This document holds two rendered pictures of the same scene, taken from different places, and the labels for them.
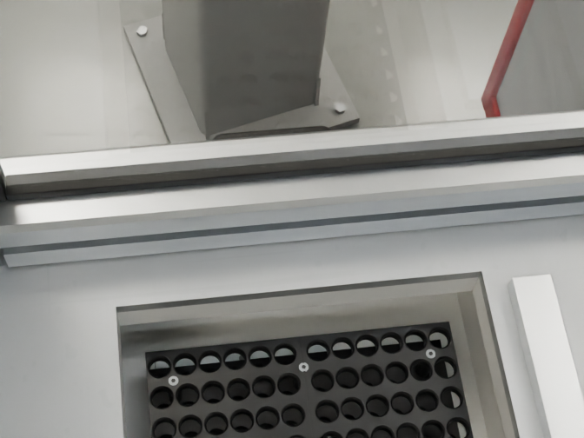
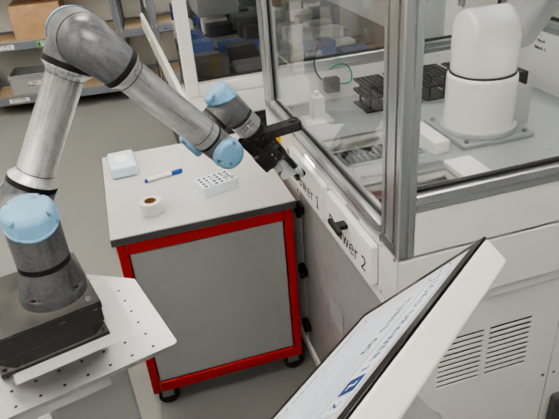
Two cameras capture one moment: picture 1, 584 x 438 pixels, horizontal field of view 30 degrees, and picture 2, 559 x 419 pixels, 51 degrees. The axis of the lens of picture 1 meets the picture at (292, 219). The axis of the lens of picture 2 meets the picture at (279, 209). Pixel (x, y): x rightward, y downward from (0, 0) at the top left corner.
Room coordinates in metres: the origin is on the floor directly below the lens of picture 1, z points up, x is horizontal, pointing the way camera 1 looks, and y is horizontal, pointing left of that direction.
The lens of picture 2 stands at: (0.50, 1.23, 1.68)
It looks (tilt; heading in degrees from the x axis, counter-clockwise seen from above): 30 degrees down; 269
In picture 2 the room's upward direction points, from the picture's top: 5 degrees counter-clockwise
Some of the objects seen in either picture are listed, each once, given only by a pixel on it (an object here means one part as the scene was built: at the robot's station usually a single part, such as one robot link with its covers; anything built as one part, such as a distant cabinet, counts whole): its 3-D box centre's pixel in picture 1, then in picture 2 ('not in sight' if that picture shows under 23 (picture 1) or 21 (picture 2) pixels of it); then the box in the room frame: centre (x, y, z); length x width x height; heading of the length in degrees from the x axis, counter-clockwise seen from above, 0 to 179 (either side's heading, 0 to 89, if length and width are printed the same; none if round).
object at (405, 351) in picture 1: (301, 353); not in sight; (0.22, -0.01, 0.90); 0.18 x 0.02 x 0.01; 104
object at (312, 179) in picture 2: not in sight; (307, 180); (0.39, -0.30, 0.87); 0.29 x 0.02 x 0.11; 104
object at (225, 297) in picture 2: not in sight; (204, 264); (0.78, -0.62, 0.38); 0.62 x 0.58 x 0.76; 104
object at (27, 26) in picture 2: not in sight; (39, 17); (2.29, -3.93, 0.72); 0.41 x 0.32 x 0.28; 8
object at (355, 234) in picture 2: not in sight; (349, 234); (0.32, 0.01, 0.87); 0.29 x 0.02 x 0.11; 104
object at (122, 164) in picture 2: not in sight; (122, 163); (1.03, -0.73, 0.78); 0.15 x 0.10 x 0.04; 106
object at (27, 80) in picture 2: not in sight; (37, 79); (2.44, -3.89, 0.22); 0.40 x 0.30 x 0.17; 8
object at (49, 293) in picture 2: not in sight; (48, 274); (1.03, 0.11, 0.91); 0.15 x 0.15 x 0.10
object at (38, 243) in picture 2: not in sight; (33, 229); (1.03, 0.11, 1.03); 0.13 x 0.12 x 0.14; 116
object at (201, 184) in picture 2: not in sight; (215, 184); (0.68, -0.52, 0.78); 0.12 x 0.08 x 0.04; 28
